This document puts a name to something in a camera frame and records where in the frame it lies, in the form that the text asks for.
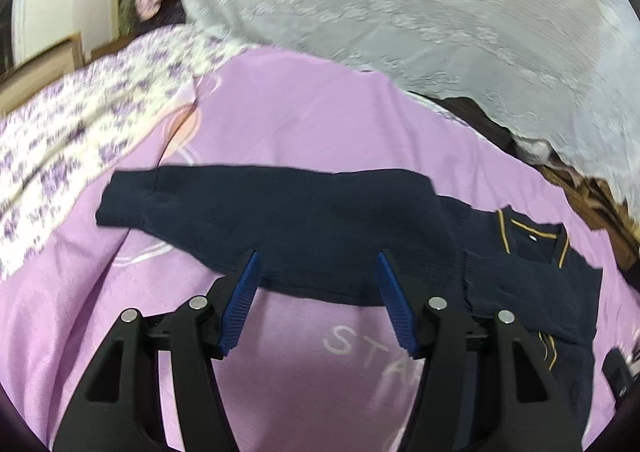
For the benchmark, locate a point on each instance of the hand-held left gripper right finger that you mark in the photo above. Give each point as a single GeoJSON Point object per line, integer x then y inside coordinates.
{"type": "Point", "coordinates": [397, 299]}

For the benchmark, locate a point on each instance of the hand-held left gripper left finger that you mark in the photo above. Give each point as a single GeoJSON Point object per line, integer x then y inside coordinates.
{"type": "Point", "coordinates": [241, 299]}

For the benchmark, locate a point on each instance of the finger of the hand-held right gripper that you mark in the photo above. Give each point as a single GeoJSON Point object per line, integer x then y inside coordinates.
{"type": "Point", "coordinates": [617, 373]}

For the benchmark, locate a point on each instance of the navy knit sweater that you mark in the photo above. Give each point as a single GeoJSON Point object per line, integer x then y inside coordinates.
{"type": "Point", "coordinates": [310, 222]}

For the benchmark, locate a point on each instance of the purple printed blanket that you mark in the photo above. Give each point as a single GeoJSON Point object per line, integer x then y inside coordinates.
{"type": "Point", "coordinates": [300, 122]}

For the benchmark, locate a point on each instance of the purple floral white sheet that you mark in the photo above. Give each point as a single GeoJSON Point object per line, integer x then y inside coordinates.
{"type": "Point", "coordinates": [75, 132]}

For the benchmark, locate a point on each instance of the white lace cloth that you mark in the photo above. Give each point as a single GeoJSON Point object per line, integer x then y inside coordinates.
{"type": "Point", "coordinates": [400, 7]}

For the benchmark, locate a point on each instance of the dark cloth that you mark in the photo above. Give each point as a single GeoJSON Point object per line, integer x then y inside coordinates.
{"type": "Point", "coordinates": [165, 14]}

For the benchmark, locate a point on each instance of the wooden frame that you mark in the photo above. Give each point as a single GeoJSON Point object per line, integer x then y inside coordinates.
{"type": "Point", "coordinates": [40, 74]}

